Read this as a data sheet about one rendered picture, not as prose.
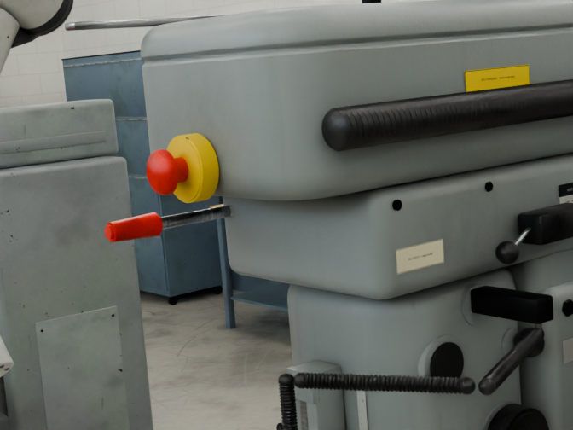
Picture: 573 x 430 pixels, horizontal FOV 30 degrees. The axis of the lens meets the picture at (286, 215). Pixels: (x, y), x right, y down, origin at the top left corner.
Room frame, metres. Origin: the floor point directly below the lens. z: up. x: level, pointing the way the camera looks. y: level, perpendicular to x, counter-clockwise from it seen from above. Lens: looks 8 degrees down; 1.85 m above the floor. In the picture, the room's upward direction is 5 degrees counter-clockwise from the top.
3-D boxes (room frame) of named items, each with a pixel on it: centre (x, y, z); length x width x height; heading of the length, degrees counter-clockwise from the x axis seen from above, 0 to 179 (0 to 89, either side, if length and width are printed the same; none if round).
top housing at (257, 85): (1.09, -0.11, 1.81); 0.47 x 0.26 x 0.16; 128
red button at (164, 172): (0.93, 0.10, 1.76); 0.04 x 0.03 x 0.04; 38
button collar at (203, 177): (0.94, 0.08, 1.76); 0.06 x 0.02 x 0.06; 38
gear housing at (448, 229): (1.11, -0.14, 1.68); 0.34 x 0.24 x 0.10; 128
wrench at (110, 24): (1.07, 0.09, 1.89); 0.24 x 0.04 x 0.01; 129
